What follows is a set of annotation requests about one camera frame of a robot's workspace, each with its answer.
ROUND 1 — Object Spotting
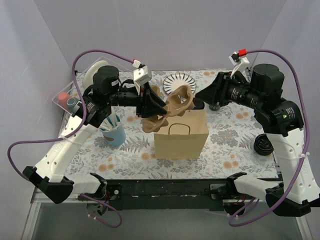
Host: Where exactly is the black coffee cup lid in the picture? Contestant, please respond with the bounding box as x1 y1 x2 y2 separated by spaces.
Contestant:
192 97 205 110

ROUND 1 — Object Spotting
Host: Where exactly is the brown cup carrier top piece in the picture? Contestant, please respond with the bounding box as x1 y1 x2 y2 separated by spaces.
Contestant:
142 85 195 133

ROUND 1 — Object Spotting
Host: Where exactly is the brown paper bag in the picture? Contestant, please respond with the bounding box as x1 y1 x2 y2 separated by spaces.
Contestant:
154 109 209 159

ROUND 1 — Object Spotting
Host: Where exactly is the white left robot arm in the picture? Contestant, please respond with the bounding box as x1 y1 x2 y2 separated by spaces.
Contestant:
22 65 166 204

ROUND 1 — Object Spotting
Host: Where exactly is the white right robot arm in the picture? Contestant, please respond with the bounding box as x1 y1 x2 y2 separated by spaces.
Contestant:
195 63 320 217

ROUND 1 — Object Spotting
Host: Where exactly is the brown cardboard cup carrier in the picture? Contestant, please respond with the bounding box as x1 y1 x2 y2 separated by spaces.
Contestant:
149 85 161 101

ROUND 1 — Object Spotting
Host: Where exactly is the stack of black cups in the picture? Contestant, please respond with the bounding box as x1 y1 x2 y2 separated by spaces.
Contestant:
209 104 221 111

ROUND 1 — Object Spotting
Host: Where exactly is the white wrapped straws bundle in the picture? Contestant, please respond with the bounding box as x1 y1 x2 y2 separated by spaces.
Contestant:
100 109 121 132

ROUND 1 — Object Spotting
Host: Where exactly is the blue striped white plate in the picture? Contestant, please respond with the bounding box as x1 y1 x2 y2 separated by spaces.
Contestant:
162 72 197 95

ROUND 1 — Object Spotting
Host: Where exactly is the plain white plate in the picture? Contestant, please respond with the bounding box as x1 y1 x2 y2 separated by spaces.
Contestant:
82 60 108 90

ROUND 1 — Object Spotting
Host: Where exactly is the light blue straw cup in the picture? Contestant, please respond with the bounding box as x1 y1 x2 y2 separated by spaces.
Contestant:
99 115 126 147

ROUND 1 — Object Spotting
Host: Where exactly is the floral tablecloth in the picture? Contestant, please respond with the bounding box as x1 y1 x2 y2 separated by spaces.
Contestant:
48 69 282 181

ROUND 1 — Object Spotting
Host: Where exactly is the dark teal cup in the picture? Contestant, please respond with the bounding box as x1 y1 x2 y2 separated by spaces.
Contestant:
66 97 82 114

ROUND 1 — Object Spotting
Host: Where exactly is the pink cup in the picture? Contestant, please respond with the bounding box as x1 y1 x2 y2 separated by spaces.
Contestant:
57 92 71 110

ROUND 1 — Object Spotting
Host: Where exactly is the stack of black lids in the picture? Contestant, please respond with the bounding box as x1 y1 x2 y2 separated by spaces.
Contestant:
253 133 274 156

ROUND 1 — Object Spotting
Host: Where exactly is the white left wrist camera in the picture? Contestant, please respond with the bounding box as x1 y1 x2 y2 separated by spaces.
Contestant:
132 59 152 94

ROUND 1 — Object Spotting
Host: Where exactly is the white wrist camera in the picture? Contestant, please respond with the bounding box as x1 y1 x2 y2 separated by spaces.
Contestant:
132 59 152 94
228 48 250 77

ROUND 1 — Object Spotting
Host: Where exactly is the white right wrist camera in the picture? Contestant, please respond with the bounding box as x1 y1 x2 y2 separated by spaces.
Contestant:
228 48 250 77

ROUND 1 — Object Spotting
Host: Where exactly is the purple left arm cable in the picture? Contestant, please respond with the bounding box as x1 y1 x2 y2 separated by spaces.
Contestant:
6 49 141 229

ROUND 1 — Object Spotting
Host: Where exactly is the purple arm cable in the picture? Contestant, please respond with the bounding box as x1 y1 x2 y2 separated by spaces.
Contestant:
6 49 141 229
228 49 309 228

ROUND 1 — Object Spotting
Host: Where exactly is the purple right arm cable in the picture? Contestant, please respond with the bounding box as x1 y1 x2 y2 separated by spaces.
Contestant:
228 49 309 228

